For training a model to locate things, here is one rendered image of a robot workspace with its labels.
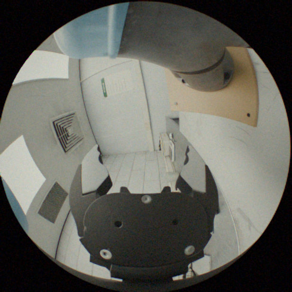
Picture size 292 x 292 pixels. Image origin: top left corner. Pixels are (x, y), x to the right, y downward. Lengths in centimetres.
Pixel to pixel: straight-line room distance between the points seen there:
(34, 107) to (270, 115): 167
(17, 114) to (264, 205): 170
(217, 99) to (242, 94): 7
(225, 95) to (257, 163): 17
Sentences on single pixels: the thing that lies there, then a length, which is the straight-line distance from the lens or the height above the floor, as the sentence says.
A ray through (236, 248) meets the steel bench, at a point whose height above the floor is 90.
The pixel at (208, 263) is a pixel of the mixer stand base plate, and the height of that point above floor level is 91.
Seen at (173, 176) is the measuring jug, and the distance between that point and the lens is 101.
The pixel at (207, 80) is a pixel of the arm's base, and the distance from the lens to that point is 16.
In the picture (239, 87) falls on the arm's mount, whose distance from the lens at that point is 22.
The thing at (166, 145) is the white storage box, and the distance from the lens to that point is 133.
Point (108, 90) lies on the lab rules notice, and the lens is 172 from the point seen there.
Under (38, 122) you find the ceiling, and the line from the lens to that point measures 140.
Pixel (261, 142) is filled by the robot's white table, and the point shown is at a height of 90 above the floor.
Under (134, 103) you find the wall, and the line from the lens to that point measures 154.
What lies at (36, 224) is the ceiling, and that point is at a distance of 151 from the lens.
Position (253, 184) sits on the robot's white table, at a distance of 29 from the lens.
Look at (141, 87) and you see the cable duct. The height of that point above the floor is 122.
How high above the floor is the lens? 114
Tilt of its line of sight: 7 degrees up
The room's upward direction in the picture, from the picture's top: 97 degrees counter-clockwise
